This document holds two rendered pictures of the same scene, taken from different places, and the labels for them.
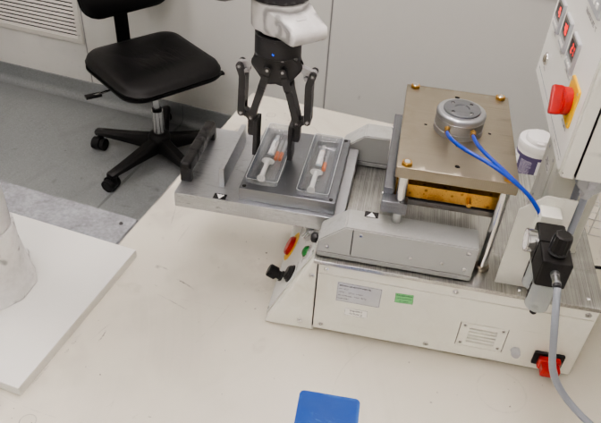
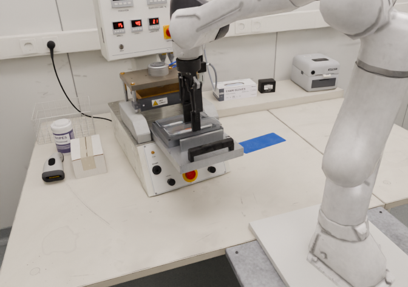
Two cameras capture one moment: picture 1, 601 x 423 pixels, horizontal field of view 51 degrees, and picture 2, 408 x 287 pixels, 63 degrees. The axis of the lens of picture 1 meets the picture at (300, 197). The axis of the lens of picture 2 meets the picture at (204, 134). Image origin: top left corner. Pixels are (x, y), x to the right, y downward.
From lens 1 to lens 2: 1.74 m
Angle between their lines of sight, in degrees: 96
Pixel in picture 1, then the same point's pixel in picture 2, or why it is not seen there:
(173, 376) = (280, 176)
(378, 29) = not seen: outside the picture
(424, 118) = (158, 77)
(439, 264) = not seen: hidden behind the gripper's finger
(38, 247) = (299, 258)
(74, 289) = (295, 221)
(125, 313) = (278, 205)
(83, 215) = (251, 276)
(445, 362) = not seen: hidden behind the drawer
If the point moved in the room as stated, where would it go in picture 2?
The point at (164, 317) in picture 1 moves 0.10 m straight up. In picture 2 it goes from (264, 195) to (265, 171)
